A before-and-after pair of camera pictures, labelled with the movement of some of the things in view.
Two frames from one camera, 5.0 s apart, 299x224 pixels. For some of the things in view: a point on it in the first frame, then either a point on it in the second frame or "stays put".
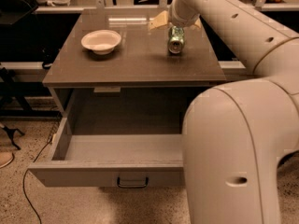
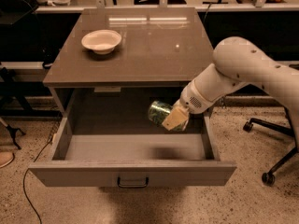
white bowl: x=102 y=42 stays put
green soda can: x=176 y=39 -> x=157 y=112
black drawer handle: x=132 y=186 stays put
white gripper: x=178 y=20 -> x=192 y=99
